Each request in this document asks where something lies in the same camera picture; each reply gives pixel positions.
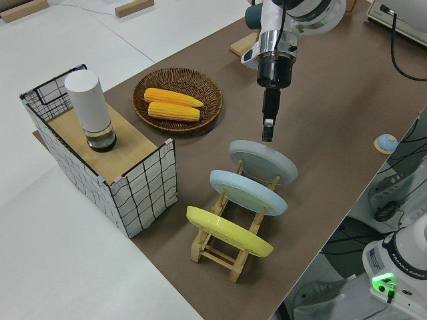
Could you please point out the pink paper clip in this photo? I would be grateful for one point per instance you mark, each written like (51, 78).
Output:
(169, 143)
(118, 180)

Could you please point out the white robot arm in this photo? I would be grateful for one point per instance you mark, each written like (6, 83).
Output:
(383, 266)
(268, 16)

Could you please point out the light blue plate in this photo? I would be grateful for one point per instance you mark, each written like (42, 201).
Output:
(247, 193)

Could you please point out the brown wicker basket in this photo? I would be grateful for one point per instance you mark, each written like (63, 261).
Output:
(207, 90)

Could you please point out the teal mug yellow inside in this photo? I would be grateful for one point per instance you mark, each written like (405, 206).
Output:
(253, 16)

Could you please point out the wooden mug stand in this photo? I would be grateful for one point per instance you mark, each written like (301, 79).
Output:
(241, 45)

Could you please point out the yellow plate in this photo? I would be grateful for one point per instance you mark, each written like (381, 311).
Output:
(230, 233)

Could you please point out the brown table mat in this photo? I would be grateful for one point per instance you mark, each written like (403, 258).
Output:
(333, 116)

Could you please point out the short wooden block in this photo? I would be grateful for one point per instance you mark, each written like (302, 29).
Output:
(133, 8)

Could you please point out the wooden board shelf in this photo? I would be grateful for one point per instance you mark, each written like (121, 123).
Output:
(130, 146)

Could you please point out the green plug connector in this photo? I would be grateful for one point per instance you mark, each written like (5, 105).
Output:
(390, 293)

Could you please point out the cream toaster oven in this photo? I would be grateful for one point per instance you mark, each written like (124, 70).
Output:
(375, 15)

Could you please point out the yellow corn cob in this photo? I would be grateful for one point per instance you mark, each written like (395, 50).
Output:
(170, 96)
(173, 112)

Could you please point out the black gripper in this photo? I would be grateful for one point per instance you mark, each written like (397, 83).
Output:
(275, 71)

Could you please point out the white cylinder bottle glass base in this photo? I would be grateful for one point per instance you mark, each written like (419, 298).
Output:
(88, 103)

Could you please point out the wooden plate rack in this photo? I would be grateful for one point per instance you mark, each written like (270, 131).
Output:
(217, 258)

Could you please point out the long wooden block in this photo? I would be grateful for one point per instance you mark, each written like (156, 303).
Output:
(20, 11)

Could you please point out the blue dome wooden bell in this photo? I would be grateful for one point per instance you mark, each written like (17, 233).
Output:
(386, 142)

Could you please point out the gray ceramic plate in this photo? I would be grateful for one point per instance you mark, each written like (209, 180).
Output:
(263, 160)

